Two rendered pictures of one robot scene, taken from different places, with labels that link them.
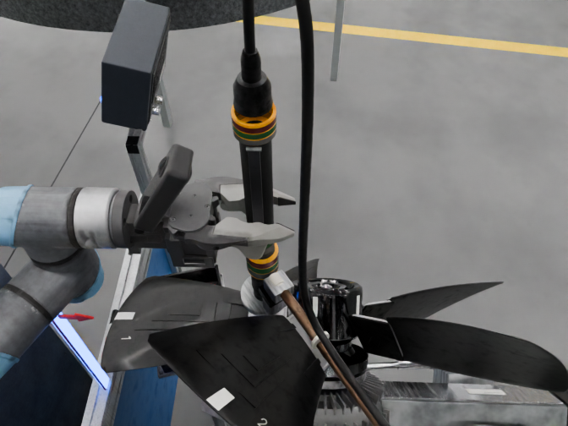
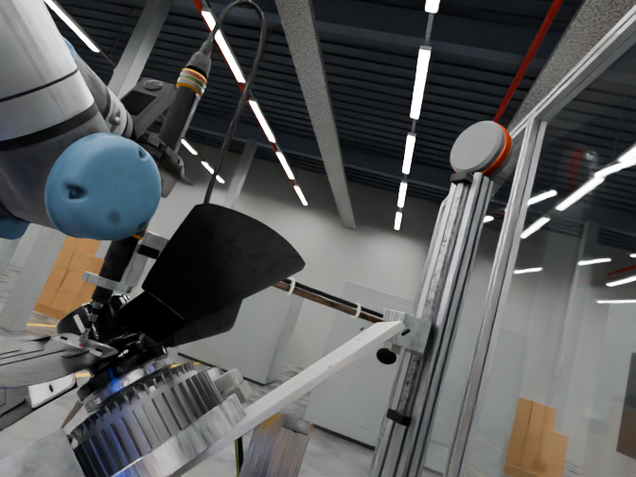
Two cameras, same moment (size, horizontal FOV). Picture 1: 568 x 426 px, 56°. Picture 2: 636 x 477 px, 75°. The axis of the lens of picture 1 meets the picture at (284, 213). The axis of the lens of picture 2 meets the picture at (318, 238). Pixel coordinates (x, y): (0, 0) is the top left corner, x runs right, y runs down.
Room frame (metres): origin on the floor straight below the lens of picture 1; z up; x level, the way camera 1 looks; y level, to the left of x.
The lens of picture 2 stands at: (0.09, 0.66, 1.32)
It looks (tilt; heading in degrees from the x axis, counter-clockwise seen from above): 11 degrees up; 272
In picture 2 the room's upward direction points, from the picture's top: 18 degrees clockwise
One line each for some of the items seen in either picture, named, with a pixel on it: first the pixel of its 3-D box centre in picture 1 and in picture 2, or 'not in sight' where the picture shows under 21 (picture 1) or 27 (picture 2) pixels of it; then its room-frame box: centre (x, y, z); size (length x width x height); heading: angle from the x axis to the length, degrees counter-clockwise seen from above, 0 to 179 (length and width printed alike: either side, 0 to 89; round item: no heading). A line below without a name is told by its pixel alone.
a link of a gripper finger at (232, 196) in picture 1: (257, 205); not in sight; (0.42, 0.03, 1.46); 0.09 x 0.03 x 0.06; 98
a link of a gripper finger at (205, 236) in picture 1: (214, 231); (162, 156); (0.36, 0.08, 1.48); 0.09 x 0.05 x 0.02; 78
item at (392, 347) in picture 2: not in sight; (387, 353); (-0.11, -0.29, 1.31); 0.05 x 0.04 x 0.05; 33
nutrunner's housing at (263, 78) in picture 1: (259, 212); (157, 164); (0.39, 0.03, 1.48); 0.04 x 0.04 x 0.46
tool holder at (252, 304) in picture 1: (267, 284); (125, 257); (0.38, 0.02, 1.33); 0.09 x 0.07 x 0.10; 33
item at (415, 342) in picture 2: not in sight; (405, 331); (-0.14, -0.31, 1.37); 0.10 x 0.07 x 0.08; 33
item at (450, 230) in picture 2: not in sight; (432, 291); (-0.18, -0.34, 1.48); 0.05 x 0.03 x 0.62; 123
